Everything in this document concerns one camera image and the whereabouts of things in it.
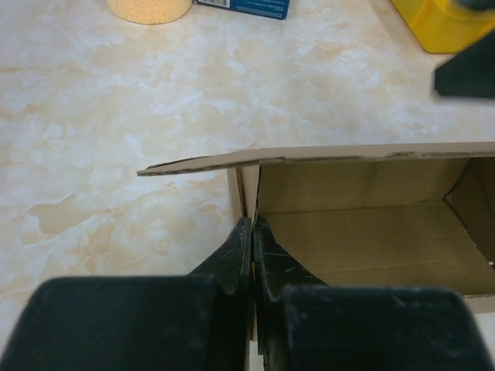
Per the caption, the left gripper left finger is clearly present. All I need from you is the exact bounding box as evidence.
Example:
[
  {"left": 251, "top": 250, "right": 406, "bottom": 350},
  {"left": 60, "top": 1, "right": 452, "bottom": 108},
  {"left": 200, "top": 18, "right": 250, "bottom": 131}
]
[{"left": 185, "top": 217, "right": 251, "bottom": 370}]

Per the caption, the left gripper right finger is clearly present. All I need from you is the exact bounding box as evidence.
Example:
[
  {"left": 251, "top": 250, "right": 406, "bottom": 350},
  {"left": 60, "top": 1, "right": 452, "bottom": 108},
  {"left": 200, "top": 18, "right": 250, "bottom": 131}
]
[{"left": 252, "top": 216, "right": 324, "bottom": 370}]

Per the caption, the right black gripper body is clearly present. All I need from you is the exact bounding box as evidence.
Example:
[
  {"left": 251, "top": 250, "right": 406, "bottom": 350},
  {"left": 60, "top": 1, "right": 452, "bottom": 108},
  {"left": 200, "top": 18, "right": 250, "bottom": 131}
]
[{"left": 433, "top": 32, "right": 494, "bottom": 99}]

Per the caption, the brown cardboard paper box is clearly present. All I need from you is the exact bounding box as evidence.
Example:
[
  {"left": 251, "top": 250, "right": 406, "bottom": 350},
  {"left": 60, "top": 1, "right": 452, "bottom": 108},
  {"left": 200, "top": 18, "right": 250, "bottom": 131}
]
[{"left": 137, "top": 141, "right": 495, "bottom": 345}]

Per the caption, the yellow plastic bin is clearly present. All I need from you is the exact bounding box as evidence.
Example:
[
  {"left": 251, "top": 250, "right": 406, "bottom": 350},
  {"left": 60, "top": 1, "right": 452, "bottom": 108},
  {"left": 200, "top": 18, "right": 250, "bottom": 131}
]
[{"left": 391, "top": 0, "right": 494, "bottom": 53}]

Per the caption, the razor in blue package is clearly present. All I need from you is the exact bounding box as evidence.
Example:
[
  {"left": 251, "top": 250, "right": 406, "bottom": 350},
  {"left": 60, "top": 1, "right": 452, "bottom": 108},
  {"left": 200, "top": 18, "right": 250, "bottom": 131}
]
[{"left": 195, "top": 0, "right": 290, "bottom": 20}]

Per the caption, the yellow masking tape roll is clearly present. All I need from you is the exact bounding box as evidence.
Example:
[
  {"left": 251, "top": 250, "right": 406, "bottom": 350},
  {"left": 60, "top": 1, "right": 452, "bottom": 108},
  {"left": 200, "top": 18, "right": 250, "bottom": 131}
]
[{"left": 106, "top": 0, "right": 193, "bottom": 25}]

